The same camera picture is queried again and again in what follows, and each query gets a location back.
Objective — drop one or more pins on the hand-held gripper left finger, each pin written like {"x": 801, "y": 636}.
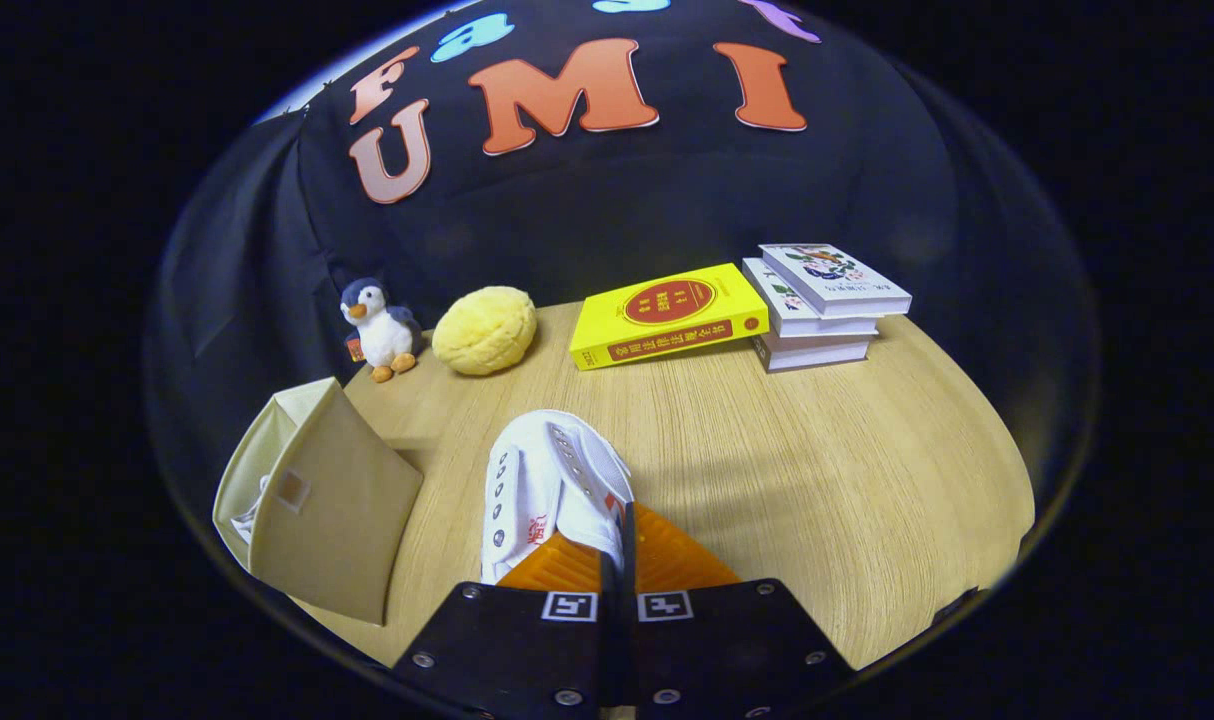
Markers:
{"x": 517, "y": 650}

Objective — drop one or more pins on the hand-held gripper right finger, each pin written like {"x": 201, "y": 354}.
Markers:
{"x": 629, "y": 560}

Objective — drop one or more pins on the white canvas shoe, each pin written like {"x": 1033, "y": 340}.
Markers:
{"x": 252, "y": 520}
{"x": 537, "y": 470}

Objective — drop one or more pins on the cream fabric storage box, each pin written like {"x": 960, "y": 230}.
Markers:
{"x": 327, "y": 520}

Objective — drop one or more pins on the yellow book with red circle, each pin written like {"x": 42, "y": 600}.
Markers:
{"x": 667, "y": 300}

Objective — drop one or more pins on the round yellow plush cushion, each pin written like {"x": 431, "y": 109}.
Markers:
{"x": 485, "y": 330}

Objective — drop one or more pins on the penguin plush toy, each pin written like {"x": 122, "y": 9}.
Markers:
{"x": 382, "y": 335}

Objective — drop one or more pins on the black backdrop cloth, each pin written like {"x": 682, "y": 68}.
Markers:
{"x": 587, "y": 210}

